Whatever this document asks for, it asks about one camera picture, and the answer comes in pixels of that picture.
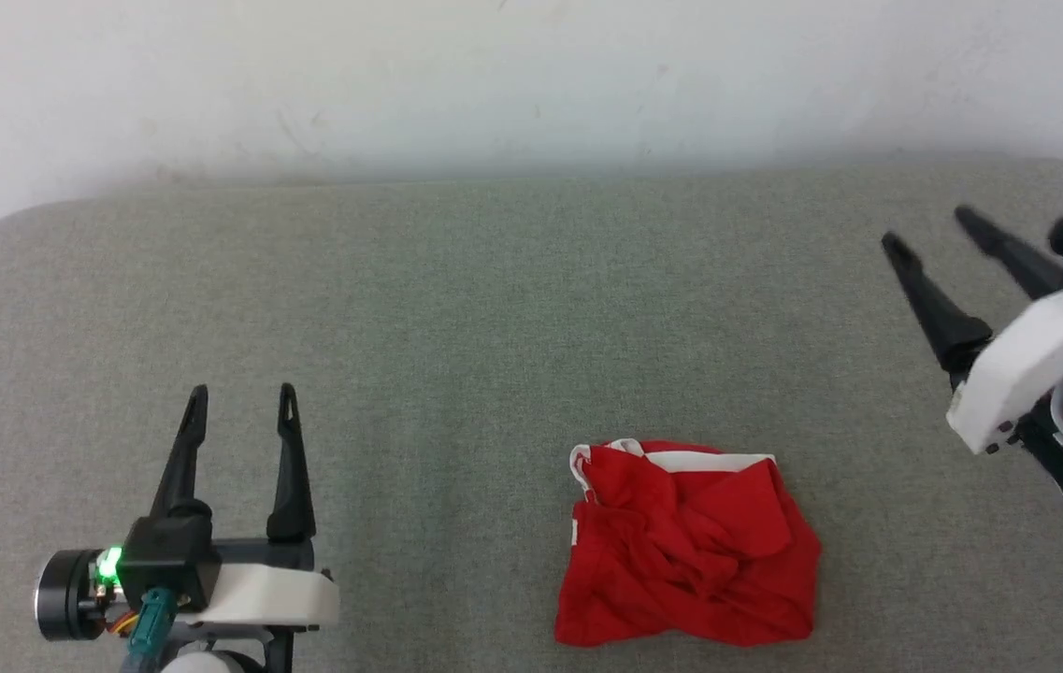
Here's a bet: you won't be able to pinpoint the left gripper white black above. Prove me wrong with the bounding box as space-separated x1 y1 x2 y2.
35 381 341 646

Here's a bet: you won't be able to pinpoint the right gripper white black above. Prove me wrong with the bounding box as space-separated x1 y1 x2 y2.
881 194 1063 456

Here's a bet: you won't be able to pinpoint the red shorts with white trim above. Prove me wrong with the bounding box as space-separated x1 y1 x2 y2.
553 437 823 649

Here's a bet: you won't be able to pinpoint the grey fabric sofa cushion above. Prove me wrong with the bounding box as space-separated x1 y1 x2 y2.
0 157 1063 673

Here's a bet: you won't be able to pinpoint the cable with teal connector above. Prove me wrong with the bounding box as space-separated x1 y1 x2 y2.
118 586 180 673

